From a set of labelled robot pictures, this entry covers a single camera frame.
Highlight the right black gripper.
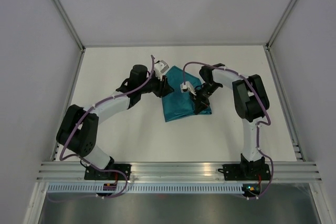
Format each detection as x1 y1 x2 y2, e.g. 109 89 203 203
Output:
189 82 221 115

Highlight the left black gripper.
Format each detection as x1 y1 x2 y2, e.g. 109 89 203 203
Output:
140 71 175 99

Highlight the teal cloth napkin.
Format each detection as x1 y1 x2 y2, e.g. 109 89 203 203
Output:
162 66 196 122

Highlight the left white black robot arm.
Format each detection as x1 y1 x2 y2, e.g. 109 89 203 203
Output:
56 60 174 180

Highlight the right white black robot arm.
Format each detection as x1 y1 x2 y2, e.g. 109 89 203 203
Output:
190 63 271 181

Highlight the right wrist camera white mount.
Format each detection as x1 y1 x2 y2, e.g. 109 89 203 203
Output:
180 81 197 96

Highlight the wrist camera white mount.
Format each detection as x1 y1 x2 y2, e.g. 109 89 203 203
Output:
154 60 169 81
180 81 197 96

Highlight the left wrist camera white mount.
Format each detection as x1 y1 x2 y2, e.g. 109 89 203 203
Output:
154 60 169 81

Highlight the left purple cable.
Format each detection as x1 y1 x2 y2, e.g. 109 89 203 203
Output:
47 55 158 204

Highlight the purple cable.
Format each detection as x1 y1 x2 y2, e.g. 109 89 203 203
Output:
182 61 275 201
47 55 158 204

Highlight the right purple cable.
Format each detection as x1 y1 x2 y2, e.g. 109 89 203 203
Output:
182 61 275 201

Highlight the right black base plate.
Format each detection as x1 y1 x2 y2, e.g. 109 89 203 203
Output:
217 164 271 181

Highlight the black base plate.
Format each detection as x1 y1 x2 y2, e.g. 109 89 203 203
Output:
217 164 271 181
84 163 131 181

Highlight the left table edge rail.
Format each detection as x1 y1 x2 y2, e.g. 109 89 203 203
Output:
51 48 85 162

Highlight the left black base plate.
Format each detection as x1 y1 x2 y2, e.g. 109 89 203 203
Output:
84 163 131 181

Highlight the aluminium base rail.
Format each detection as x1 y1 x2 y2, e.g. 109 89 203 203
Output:
36 162 322 183

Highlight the white slotted cable duct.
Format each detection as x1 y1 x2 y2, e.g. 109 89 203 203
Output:
47 183 243 194

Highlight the right aluminium frame post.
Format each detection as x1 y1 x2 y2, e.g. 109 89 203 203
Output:
265 0 299 50

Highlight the aluminium frame post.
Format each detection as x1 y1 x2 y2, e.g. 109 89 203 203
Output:
265 0 299 50
51 0 85 52

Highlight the left aluminium frame post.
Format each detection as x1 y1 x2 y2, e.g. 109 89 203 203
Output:
51 0 85 52

